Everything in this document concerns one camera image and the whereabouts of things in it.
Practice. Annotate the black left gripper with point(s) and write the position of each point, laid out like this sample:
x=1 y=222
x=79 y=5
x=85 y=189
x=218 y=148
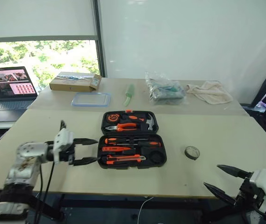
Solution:
x=68 y=156

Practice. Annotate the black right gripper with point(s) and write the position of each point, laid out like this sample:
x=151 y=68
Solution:
x=252 y=192

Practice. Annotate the orange test pen screwdriver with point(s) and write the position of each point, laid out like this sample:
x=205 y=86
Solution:
x=114 y=149

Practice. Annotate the black orange utility knife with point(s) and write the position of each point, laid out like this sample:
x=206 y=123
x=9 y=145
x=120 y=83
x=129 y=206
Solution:
x=123 y=159

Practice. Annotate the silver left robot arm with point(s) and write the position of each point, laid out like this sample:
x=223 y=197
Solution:
x=25 y=161

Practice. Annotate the black tool case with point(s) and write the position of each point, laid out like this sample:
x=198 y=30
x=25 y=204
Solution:
x=157 y=157

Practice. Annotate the orange black tape measure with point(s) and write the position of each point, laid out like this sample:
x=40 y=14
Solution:
x=112 y=118

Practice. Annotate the black electrical tape roll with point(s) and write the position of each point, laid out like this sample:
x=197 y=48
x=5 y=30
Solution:
x=188 y=154

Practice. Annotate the clear container lid blue rim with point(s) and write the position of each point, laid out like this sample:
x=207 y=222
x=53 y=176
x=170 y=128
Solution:
x=90 y=100

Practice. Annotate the flat brown cardboard box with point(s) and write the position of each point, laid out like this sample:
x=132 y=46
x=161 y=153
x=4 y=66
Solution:
x=69 y=86

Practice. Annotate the small labelled cardboard box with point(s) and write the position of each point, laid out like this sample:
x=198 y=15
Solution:
x=96 y=82

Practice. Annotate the green sheathed knife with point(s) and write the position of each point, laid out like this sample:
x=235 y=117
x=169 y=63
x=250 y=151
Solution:
x=130 y=92

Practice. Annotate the glossy printed sheet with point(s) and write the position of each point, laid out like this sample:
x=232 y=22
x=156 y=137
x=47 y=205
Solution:
x=76 y=76

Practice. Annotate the open laptop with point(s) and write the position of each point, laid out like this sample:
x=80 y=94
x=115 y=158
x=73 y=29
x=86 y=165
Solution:
x=6 y=103

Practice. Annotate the beige cloth towel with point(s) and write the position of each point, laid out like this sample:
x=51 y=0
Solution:
x=212 y=92

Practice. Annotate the clear plastic bag with contents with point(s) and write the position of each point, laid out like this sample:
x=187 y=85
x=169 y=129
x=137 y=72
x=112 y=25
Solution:
x=165 y=92

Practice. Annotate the white roller blind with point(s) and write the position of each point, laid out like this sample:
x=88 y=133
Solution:
x=37 y=16

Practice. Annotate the black table leg frame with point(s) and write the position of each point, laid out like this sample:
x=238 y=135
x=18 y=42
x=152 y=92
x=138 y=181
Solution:
x=53 y=207

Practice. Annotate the black window frame post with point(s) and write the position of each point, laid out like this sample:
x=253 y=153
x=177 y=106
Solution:
x=99 y=35

